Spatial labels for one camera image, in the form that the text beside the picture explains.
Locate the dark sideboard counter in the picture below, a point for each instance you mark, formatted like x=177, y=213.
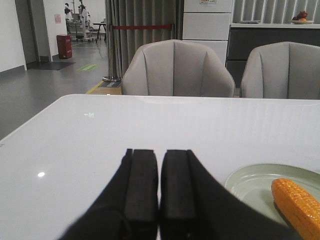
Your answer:
x=243, y=38

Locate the fruit bowl on counter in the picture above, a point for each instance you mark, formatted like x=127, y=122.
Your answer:
x=301, y=18

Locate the left gripper black left claw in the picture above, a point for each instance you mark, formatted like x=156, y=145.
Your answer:
x=127, y=208

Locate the grey armchair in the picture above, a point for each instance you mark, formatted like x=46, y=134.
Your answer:
x=283, y=70
x=177, y=68

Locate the grey armchair right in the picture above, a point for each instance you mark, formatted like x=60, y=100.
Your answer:
x=283, y=70

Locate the grey curtain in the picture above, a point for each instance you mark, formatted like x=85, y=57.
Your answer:
x=141, y=13

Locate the orange corn cob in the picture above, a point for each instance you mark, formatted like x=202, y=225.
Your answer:
x=299, y=207

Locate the white drawer cabinet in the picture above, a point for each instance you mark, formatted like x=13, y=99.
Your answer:
x=207, y=22

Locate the red box on floor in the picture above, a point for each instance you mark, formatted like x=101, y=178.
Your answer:
x=64, y=46

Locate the pale green plate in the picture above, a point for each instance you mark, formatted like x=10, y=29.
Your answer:
x=252, y=185

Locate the grey armchair left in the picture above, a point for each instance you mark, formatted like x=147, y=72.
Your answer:
x=177, y=68

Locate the red belt stanchion barrier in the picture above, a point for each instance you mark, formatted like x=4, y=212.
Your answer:
x=112, y=69

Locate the left gripper black right claw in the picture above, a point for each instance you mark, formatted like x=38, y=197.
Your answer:
x=195, y=206

